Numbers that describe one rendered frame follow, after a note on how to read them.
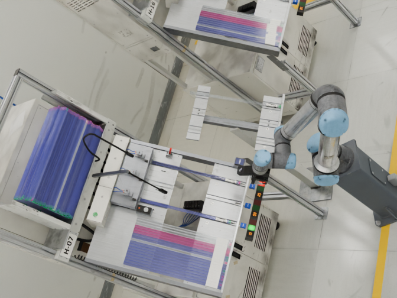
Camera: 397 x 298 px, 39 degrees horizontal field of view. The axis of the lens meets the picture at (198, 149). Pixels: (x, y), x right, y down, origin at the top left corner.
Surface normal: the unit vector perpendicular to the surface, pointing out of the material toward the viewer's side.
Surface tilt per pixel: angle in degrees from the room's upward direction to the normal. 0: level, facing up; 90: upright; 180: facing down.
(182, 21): 44
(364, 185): 87
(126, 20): 90
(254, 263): 90
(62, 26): 90
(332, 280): 0
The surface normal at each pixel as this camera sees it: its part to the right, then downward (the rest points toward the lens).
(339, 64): -0.69, -0.43
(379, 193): 0.00, 0.81
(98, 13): -0.25, 0.90
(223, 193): 0.00, -0.38
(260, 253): 0.68, -0.11
